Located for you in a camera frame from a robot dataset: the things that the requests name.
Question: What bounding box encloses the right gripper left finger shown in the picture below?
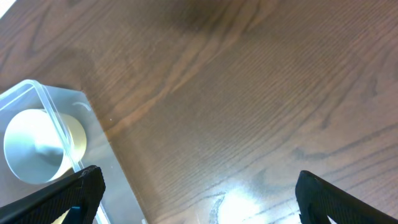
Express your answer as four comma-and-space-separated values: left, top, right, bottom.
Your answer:
1, 166, 106, 224

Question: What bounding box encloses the clear plastic container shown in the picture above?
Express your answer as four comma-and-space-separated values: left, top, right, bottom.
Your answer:
1, 80, 147, 223

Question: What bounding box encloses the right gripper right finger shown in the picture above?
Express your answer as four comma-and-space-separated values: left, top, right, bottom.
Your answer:
295, 170, 397, 224

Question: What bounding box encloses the grey plastic bowl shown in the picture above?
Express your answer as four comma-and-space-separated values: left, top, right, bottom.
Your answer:
4, 109, 72, 184

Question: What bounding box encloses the yellow plastic bowl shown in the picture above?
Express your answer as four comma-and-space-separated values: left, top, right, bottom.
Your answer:
61, 114, 87, 170

